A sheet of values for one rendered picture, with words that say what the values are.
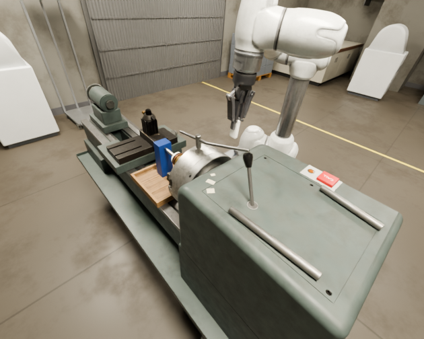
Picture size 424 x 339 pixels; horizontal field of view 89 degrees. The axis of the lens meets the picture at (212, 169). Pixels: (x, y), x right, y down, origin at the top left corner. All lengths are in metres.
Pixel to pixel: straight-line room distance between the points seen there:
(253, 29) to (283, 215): 0.53
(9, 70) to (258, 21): 3.24
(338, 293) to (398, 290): 1.87
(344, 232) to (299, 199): 0.16
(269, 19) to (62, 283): 2.09
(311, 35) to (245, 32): 0.17
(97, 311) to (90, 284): 0.21
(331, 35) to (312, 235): 0.52
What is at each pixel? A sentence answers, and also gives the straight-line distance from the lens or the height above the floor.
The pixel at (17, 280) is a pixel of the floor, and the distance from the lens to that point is 2.36.
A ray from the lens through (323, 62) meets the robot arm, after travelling 1.24.
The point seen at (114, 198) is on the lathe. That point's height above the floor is 0.54.
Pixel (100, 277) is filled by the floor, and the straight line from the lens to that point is 2.08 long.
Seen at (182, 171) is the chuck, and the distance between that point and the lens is 0.91.
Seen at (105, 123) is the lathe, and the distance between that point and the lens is 1.91.
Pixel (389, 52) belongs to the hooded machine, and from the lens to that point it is 6.50.
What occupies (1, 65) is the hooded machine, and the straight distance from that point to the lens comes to 3.65.
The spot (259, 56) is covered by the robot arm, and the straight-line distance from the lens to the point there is 0.73.
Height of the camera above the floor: 1.77
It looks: 39 degrees down
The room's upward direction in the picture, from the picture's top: 4 degrees clockwise
